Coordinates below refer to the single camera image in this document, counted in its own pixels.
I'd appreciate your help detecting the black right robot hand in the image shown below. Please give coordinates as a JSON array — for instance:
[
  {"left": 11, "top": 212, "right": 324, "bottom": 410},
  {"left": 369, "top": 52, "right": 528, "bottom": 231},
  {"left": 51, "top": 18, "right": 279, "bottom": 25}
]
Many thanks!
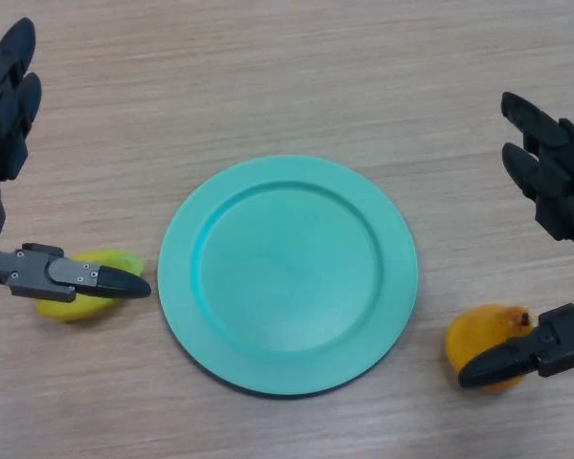
[{"left": 458, "top": 91, "right": 574, "bottom": 389}]

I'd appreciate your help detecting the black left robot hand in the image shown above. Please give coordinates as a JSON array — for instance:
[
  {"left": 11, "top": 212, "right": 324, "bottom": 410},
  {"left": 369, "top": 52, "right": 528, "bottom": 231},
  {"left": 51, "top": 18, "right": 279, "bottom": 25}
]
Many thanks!
[{"left": 0, "top": 17, "right": 152, "bottom": 303}]

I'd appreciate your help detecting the yellow orange pear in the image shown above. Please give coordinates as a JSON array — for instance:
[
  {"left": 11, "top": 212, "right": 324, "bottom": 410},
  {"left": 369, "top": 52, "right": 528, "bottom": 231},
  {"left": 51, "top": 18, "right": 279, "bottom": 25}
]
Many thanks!
[{"left": 445, "top": 303, "right": 540, "bottom": 394}]

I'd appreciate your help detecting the teal green round plate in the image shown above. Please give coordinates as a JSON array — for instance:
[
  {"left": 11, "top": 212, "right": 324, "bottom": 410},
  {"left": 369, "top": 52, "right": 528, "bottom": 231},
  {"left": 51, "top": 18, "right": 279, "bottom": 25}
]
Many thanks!
[{"left": 156, "top": 153, "right": 420, "bottom": 397}]

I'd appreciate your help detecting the yellow green starfruit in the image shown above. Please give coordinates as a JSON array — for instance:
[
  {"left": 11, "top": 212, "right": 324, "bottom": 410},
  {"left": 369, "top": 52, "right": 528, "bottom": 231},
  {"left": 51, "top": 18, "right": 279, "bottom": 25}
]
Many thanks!
[{"left": 35, "top": 248, "right": 147, "bottom": 322}]

